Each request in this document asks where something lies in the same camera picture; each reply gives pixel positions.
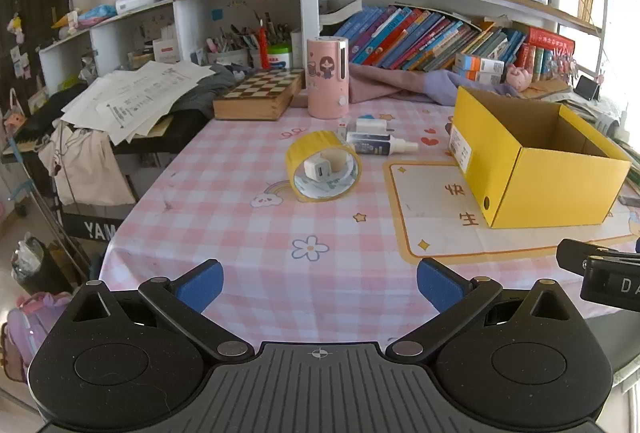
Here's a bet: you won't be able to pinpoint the yellow cardboard box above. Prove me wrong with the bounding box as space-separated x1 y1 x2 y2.
447 86 633 230

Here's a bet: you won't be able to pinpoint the acrylic figure stands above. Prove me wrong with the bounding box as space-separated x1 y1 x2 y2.
542 48 581 79

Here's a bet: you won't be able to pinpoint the grey cloth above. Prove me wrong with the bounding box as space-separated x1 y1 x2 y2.
167 63 251 120

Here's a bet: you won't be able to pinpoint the red book set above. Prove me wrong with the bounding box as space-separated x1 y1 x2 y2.
517 26 576 81

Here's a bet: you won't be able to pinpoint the purple cloth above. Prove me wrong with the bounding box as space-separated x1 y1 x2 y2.
292 63 521 106

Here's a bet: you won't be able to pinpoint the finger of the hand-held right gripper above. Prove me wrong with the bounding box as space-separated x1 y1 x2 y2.
580 254 640 315
556 238 640 275

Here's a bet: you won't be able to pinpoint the pink pig toy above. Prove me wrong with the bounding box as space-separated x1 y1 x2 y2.
505 66 532 91

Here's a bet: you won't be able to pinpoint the black trash bin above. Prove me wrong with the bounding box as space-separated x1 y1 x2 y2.
11 237 76 296

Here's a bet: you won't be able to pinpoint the yellow tape roll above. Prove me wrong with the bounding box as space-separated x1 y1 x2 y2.
285 132 362 203

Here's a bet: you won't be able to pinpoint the black phone stand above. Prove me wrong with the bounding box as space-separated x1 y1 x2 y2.
574 76 601 101

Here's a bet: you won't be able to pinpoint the pink backpack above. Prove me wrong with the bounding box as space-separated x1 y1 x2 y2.
0 290 76 384

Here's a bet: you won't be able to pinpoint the stack of printed papers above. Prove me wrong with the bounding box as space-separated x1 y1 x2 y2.
60 62 216 146

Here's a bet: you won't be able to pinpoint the row of leaning books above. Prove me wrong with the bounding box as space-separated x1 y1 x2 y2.
332 4 531 71

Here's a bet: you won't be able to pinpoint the pink checked tablecloth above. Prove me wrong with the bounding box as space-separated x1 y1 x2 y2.
97 88 640 364

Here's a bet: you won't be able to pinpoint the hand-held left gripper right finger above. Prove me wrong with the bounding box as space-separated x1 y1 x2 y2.
385 257 576 361

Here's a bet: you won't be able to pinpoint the pen holder with pens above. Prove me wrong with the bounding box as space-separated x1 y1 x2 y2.
206 26 251 66

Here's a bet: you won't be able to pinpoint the white charger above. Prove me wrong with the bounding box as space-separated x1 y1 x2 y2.
304 154 331 181

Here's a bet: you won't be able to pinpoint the pink cartoon tumbler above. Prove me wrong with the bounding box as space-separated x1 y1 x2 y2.
306 36 351 119

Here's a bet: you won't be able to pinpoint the wooden chess board box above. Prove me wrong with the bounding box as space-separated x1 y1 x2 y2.
212 68 306 121

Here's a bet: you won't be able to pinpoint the white spray bottle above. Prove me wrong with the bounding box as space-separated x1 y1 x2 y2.
346 132 419 157

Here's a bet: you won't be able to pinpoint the white plug adapter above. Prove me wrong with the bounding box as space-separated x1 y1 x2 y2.
356 116 393 134

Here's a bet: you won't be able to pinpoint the green lid jar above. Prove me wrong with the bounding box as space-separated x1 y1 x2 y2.
266 44 293 70

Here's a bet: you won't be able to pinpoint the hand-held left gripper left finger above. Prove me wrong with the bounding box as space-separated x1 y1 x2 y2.
67 258 256 362

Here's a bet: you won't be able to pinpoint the black electronic keyboard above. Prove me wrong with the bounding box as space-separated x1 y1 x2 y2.
0 110 211 245

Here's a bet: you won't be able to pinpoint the white tote bag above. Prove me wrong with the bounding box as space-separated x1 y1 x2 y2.
39 126 136 206

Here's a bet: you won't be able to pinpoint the pile of books and papers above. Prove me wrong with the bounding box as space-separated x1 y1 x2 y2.
525 78 640 144

